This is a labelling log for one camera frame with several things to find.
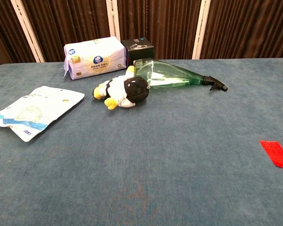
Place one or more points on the penguin plush toy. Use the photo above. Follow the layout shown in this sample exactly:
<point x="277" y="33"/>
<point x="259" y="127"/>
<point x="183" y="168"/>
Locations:
<point x="122" y="90"/>

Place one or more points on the blue table cloth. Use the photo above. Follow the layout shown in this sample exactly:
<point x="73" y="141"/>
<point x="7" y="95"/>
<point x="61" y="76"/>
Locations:
<point x="141" y="153"/>

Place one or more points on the green spray bottle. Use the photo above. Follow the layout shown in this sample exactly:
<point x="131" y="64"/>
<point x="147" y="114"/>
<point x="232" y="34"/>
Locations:
<point x="169" y="73"/>

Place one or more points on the black cardboard box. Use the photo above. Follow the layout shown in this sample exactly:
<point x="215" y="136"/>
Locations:
<point x="138" y="50"/>

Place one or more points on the white tissue pack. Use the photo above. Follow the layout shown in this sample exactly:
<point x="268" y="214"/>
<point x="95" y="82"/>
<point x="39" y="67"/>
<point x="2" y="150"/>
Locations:
<point x="95" y="60"/>

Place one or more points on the dark brown curtain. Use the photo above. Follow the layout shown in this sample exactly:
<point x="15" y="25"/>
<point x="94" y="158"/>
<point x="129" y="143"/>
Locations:
<point x="169" y="26"/>

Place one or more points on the white mask package bag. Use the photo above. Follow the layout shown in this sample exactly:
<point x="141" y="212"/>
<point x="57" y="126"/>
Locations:
<point x="34" y="111"/>

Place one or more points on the red tape patch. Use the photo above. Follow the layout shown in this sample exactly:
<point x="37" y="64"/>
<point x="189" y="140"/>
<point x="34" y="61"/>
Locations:
<point x="277" y="153"/>

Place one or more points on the white partition frame post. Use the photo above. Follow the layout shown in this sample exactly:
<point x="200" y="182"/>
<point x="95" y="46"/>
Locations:
<point x="28" y="29"/>
<point x="201" y="29"/>
<point x="113" y="20"/>

